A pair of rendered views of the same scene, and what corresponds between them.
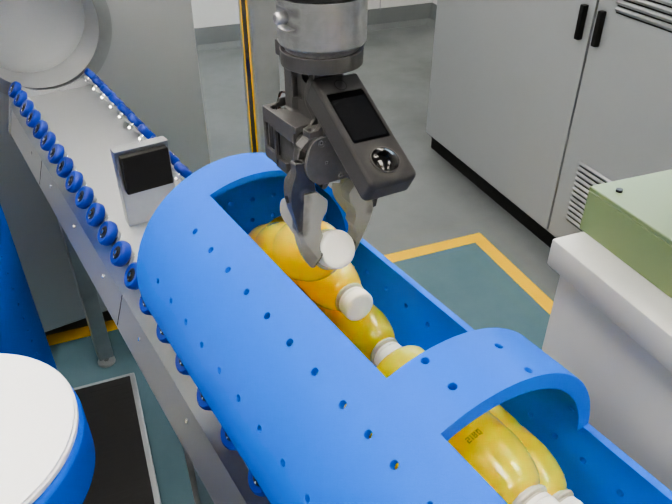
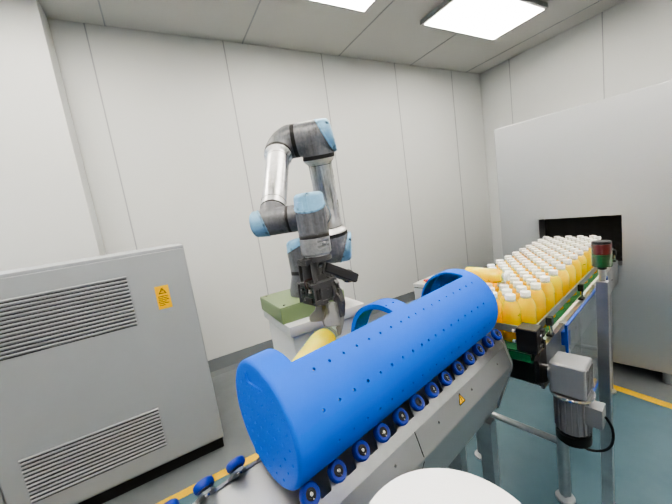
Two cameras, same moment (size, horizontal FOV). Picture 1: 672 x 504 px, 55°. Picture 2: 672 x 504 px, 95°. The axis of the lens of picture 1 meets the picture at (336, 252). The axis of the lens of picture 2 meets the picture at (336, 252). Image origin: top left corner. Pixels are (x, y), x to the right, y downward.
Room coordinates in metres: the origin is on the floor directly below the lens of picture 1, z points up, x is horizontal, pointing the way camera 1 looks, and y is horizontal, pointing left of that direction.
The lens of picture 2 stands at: (0.59, 0.78, 1.53)
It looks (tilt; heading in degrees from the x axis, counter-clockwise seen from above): 8 degrees down; 263
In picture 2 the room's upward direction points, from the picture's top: 8 degrees counter-clockwise
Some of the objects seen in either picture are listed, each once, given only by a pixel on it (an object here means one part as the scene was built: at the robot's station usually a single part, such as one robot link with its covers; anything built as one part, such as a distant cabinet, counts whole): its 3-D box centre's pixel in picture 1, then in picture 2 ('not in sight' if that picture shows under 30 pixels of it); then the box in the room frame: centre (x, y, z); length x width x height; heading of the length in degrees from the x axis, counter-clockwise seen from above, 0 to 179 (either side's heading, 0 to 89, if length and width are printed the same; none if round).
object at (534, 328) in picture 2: not in sight; (528, 339); (-0.19, -0.22, 0.95); 0.10 x 0.07 x 0.10; 123
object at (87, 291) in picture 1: (87, 290); not in sight; (1.62, 0.79, 0.31); 0.06 x 0.06 x 0.63; 33
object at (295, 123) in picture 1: (318, 110); (318, 278); (0.56, 0.02, 1.36); 0.09 x 0.08 x 0.12; 33
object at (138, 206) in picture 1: (147, 183); not in sight; (1.07, 0.35, 1.00); 0.10 x 0.04 x 0.15; 123
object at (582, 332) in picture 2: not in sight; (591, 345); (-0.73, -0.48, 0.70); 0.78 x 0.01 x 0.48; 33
